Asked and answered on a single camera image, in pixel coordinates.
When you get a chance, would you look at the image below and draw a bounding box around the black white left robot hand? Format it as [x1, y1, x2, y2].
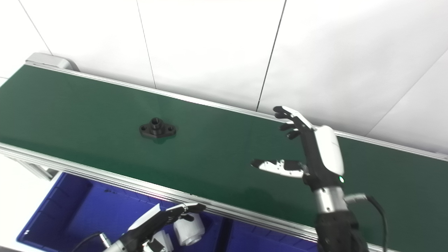
[121, 202, 207, 252]

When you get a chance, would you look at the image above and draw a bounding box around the aluminium conveyor leg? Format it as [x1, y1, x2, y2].
[14, 159, 58, 181]

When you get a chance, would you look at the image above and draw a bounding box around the white cylinder part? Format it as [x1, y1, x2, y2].
[150, 231, 174, 252]
[173, 213, 205, 246]

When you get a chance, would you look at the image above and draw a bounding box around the grey conveyor end cover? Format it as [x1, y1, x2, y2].
[25, 52, 79, 71]

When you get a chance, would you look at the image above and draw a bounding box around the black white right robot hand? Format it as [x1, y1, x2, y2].
[251, 106, 345, 191]

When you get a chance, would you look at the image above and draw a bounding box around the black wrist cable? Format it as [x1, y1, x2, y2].
[345, 194, 389, 252]
[72, 232, 105, 252]

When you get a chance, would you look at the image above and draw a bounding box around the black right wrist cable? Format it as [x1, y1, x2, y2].
[345, 194, 389, 252]

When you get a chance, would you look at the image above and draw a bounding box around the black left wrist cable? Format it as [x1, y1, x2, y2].
[72, 232, 105, 252]

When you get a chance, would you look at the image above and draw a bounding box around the blue bin with white parts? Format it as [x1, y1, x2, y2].
[16, 171, 231, 252]

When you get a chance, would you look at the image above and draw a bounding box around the black flange part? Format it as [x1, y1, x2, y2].
[139, 118, 176, 139]

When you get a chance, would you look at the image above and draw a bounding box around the green conveyor belt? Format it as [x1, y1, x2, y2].
[0, 65, 448, 252]
[0, 61, 448, 252]

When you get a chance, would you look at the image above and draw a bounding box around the blue bin with black parts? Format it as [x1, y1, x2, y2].
[224, 219, 319, 252]

